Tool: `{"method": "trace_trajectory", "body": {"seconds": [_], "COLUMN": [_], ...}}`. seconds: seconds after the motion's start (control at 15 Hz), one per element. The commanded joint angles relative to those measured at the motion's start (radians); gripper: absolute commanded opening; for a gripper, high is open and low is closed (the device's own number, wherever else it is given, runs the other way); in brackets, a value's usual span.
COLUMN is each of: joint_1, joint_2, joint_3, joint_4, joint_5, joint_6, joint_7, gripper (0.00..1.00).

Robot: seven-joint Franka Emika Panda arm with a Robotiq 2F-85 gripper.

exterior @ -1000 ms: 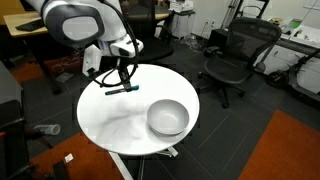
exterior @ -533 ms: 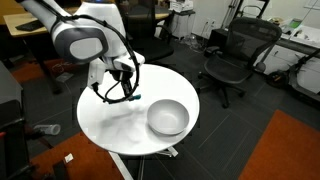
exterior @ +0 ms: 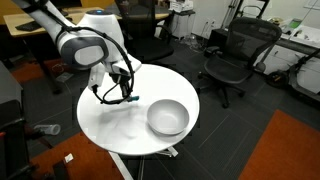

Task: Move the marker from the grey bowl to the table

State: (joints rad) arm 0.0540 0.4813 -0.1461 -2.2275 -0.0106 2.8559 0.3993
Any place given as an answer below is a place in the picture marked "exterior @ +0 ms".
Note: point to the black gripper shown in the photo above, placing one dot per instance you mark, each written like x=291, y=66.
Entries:
x=123, y=82

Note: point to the blue teal marker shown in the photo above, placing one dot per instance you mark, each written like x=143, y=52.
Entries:
x=133, y=98

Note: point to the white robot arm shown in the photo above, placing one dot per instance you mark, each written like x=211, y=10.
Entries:
x=96, y=44

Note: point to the grey bowl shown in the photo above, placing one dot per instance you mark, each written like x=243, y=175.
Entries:
x=168, y=117

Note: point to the round white table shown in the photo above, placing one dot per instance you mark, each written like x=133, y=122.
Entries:
x=123, y=128

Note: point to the clear plastic bottle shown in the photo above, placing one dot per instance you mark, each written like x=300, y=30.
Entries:
x=50, y=129

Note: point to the black mesh office chair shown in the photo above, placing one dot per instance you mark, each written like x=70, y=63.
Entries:
x=232, y=64

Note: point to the black keyboard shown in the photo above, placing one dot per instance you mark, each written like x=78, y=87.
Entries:
x=28, y=27

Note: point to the black cabinet left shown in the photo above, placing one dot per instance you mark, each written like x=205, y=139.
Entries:
x=14, y=157

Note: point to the black scooter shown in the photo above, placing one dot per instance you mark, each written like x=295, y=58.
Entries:
x=282, y=78

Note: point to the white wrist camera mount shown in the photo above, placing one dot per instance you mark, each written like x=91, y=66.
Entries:
x=96, y=76

